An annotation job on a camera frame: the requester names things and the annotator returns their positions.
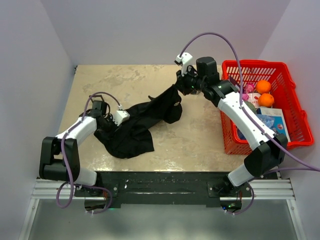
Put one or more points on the pink snack packet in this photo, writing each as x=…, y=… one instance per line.
x=250, y=94

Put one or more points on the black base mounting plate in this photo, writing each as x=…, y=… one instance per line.
x=170, y=188

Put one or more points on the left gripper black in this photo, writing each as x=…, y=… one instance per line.
x=115, y=126

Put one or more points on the purple box in basket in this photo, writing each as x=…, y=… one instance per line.
x=235, y=83

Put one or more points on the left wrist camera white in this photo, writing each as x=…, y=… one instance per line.
x=120, y=116

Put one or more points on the red plastic basket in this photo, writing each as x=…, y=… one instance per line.
x=283, y=89

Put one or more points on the aluminium rail frame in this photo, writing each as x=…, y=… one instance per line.
x=166, y=205

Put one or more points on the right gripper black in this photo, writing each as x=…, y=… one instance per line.
x=180, y=84

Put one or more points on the black wire frame stand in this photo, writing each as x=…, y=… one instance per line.
x=96, y=97

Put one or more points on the white blue booklet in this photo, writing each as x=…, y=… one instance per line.
x=280, y=126

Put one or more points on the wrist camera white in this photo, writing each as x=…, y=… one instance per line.
x=183, y=61
x=120, y=116

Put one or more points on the black garment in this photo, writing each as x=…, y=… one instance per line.
x=133, y=138

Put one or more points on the green melon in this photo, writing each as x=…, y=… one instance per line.
x=250, y=107

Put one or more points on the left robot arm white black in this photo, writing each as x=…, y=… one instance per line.
x=59, y=157

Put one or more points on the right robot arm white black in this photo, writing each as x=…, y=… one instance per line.
x=267, y=146

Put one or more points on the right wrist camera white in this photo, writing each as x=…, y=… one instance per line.
x=183, y=61

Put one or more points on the orange fruit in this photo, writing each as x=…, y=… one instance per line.
x=263, y=86
x=266, y=100

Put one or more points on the upper orange fruit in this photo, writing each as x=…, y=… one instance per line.
x=263, y=86

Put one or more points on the lower orange fruit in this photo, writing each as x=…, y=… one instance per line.
x=266, y=100

